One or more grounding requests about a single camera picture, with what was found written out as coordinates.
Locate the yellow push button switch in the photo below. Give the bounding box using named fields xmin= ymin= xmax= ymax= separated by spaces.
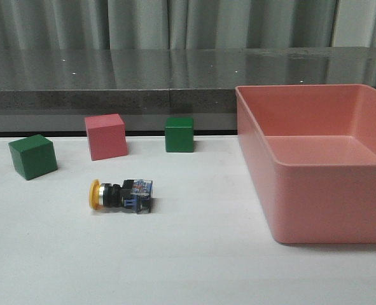
xmin=88 ymin=179 xmax=153 ymax=214

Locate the right green wooden cube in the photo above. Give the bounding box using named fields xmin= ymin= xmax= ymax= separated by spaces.
xmin=165 ymin=118 xmax=194 ymax=153

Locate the green wooden cube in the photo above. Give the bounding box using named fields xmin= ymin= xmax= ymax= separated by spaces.
xmin=8 ymin=134 xmax=58 ymax=180
xmin=165 ymin=118 xmax=194 ymax=153

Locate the pink wooden cube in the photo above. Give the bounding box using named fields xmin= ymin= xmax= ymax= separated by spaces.
xmin=85 ymin=114 xmax=128 ymax=161

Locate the pink plastic bin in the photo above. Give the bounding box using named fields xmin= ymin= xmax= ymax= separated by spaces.
xmin=235 ymin=85 xmax=376 ymax=243

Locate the left green wooden cube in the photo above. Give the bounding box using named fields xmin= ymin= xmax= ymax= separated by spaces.
xmin=8 ymin=134 xmax=58 ymax=180

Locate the grey stone counter ledge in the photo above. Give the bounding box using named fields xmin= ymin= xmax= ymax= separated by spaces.
xmin=0 ymin=47 xmax=376 ymax=135

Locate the grey curtain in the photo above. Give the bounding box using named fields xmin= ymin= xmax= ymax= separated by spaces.
xmin=0 ymin=1 xmax=376 ymax=50

